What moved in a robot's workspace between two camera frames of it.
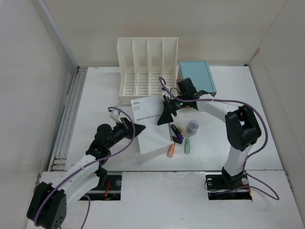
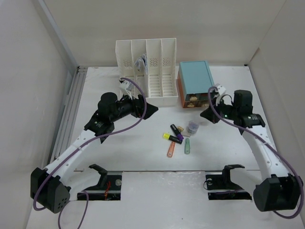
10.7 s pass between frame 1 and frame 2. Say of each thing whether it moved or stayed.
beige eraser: stayed
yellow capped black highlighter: stayed
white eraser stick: stayed
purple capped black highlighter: stayed
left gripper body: moved
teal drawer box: stayed
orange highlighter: stayed
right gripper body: moved
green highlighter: stayed
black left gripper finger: moved
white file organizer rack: stayed
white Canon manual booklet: moved
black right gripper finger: moved
